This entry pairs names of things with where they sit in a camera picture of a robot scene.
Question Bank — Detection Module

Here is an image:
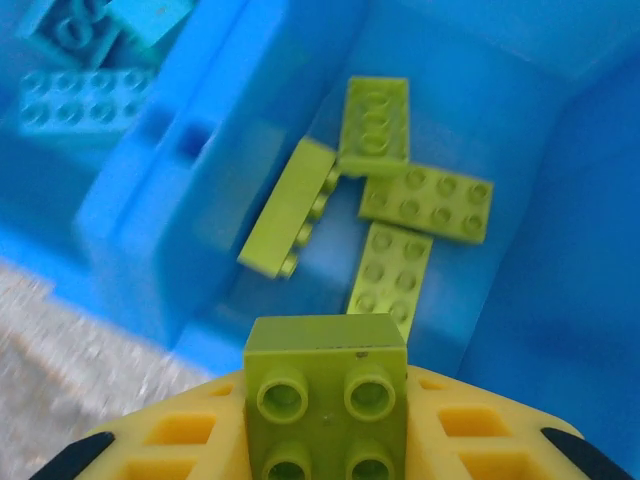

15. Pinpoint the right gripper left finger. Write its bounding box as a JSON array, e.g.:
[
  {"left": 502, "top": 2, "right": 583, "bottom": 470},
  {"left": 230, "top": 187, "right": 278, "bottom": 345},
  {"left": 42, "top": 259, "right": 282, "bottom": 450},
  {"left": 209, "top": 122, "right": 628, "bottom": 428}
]
[{"left": 37, "top": 368, "right": 247, "bottom": 480}]

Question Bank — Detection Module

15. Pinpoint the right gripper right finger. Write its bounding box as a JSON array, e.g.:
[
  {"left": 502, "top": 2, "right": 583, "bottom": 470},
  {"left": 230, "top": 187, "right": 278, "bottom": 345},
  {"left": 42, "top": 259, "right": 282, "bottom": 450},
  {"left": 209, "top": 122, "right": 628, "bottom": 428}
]
[{"left": 405, "top": 364, "right": 636, "bottom": 480}]

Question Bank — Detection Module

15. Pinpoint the green square lego brick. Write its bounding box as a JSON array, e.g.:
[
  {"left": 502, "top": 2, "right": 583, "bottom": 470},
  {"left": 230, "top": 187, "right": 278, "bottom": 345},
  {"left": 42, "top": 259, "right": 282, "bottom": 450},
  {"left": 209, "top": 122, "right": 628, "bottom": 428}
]
[{"left": 243, "top": 313, "right": 409, "bottom": 480}]

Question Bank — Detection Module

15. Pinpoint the green long lego brick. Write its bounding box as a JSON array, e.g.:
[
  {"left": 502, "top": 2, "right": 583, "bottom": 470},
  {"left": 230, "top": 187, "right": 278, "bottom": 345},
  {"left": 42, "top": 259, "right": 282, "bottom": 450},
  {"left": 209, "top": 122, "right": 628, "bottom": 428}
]
[
  {"left": 345, "top": 222, "right": 435, "bottom": 341},
  {"left": 236, "top": 138, "right": 344, "bottom": 280},
  {"left": 337, "top": 75, "right": 411, "bottom": 177},
  {"left": 357, "top": 164, "right": 496, "bottom": 245}
]

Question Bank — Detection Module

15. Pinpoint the blue three-compartment plastic bin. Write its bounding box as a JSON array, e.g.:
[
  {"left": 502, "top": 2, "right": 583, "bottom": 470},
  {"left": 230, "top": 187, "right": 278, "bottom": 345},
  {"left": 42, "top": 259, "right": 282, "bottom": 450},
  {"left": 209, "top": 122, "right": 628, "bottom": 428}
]
[{"left": 0, "top": 0, "right": 640, "bottom": 386}]

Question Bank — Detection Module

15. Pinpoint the blue long lego brick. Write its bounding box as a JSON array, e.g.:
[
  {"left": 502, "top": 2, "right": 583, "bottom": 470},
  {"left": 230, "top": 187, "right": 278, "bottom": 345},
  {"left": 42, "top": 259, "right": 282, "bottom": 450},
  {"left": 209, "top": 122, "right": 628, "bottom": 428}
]
[
  {"left": 17, "top": 67, "right": 156, "bottom": 139},
  {"left": 102, "top": 0, "right": 196, "bottom": 49}
]

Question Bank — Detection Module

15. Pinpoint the teal square lego brick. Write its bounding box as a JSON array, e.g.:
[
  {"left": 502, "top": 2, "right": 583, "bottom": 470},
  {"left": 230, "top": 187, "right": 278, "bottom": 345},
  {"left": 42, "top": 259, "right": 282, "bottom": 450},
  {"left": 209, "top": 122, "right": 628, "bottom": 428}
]
[{"left": 17, "top": 0, "right": 124, "bottom": 69}]

